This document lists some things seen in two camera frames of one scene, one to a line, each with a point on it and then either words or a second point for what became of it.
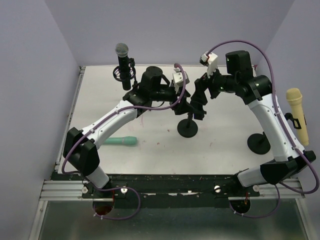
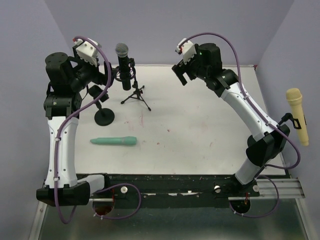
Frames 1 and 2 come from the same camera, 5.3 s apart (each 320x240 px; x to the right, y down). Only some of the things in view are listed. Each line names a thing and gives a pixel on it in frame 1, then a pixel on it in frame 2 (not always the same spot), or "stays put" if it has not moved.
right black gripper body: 216,83 -> 193,69
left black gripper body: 173,95 -> 87,72
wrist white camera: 177,79 -> 87,51
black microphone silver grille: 122,50 stays put
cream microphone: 294,96 stays put
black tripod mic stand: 132,63 stays put
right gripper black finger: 199,99 -> 179,71
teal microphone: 127,140 stays put
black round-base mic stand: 187,128 -> 104,117
